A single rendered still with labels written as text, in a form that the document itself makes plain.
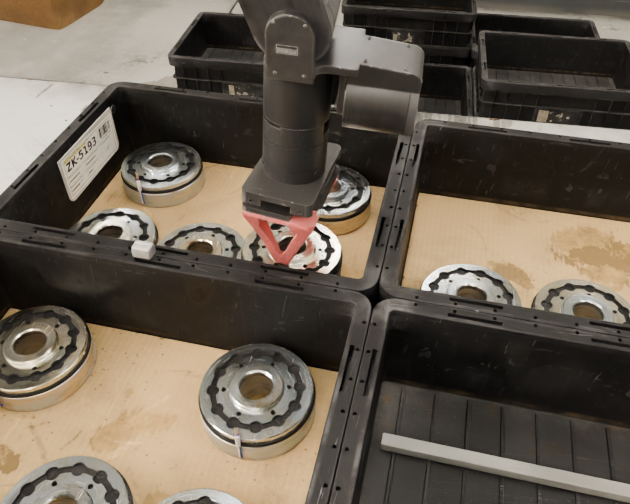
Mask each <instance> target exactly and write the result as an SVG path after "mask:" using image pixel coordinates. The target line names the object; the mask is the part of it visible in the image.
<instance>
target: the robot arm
mask: <svg viewBox="0 0 630 504"><path fill-rule="evenodd" d="M238 2H239V5H240V7H241V9H242V12H243V14H244V16H245V19H246V21H247V23H248V26H249V28H250V30H251V33H252V35H253V37H254V40H255V41H256V43H257V45H258V46H259V47H260V49H261V50H262V51H263V52H264V53H265V54H264V73H263V155H262V157H261V158H260V160H259V161H258V163H257V164H256V166H255V167H254V169H253V170H252V172H251V173H250V175H249V176H248V178H247V180H246V181H245V183H244V184H243V186H242V201H243V202H242V215H243V217H244V218H245V219H246V220H247V222H248V223H249V224H250V225H251V227H252V228H253V229H254V230H255V231H256V233H257V234H258V235H259V236H260V238H261V239H262V240H263V242H264V244H265V245H266V247H267V249H268V251H269V252H270V254H271V256H272V258H273V259H274V261H275V262H277V263H281V264H285V265H288V264H289V263H290V262H291V260H292V259H293V257H294V256H295V254H296V253H297V252H298V250H299V249H300V247H301V246H302V245H303V243H304V242H305V241H306V239H307V238H308V237H309V235H310V234H311V233H312V231H313V230H314V228H315V226H316V224H317V221H318V219H319V215H317V214H316V213H317V212H318V211H319V210H321V209H322V207H323V205H324V203H325V201H326V199H327V196H328V194H329V193H330V191H331V190H332V188H333V187H334V185H335V183H336V181H337V179H338V176H339V166H338V165H337V164H335V163H336V161H337V159H340V153H341V146H340V145H338V144H335V143H330V142H328V133H329V121H330V112H331V101H332V91H333V80H334V75H340V76H339V86H338V96H337V106H336V114H338V115H342V127H348V128H355V129H362V130H369V131H377V132H384V133H391V134H398V135H406V136H411V135H412V132H413V129H414V123H415V118H416V113H418V109H417V108H418V102H419V96H420V91H421V86H422V82H423V80H422V77H423V66H424V51H423V50H422V48H421V47H419V46H417V45H414V44H409V43H404V42H399V41H394V40H389V39H384V38H379V37H374V36H369V35H366V29H363V28H355V27H347V26H339V25H335V24H336V19H337V15H338V11H339V7H340V2H341V0H238ZM267 221H269V222H273V223H277V224H281V225H284V226H288V227H289V229H290V232H293V233H295V234H296V235H295V236H294V238H293V239H292V241H291V242H290V244H289V245H288V247H287V249H286V250H285V251H281V250H280V248H279V246H278V244H277V242H276V239H275V237H274V235H273V233H272V231H271V228H270V226H269V224H268V222H267Z"/></svg>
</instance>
